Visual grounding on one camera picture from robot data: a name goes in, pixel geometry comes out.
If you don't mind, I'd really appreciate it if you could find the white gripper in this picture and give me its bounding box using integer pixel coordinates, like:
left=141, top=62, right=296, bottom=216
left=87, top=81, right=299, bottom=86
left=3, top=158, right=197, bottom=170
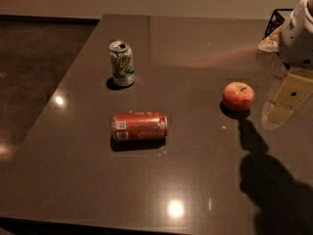
left=261, top=0, right=313, bottom=130

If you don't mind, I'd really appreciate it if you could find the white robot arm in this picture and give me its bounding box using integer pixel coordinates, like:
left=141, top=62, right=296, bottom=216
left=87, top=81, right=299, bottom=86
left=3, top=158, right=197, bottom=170
left=258, top=0, right=313, bottom=130

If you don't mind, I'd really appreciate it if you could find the red coke can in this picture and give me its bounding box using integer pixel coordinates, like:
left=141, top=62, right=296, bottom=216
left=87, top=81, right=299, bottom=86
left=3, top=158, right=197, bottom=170
left=112, top=112, right=167, bottom=142

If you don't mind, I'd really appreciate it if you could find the green and white soda can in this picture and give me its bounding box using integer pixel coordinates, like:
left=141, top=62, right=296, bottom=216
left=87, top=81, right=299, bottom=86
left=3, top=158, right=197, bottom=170
left=109, top=40, right=135, bottom=87

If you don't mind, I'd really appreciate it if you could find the snack bag in plastic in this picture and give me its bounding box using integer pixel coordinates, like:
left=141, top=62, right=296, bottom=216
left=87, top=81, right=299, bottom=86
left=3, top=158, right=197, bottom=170
left=258, top=27, right=281, bottom=53

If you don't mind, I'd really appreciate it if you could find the red apple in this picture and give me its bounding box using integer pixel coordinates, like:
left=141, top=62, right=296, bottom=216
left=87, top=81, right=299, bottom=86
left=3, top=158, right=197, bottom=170
left=222, top=82, right=255, bottom=113

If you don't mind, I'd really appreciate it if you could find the black wire basket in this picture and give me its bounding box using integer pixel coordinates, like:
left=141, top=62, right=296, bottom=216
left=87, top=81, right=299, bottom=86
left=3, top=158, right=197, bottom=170
left=264, top=8, right=292, bottom=37

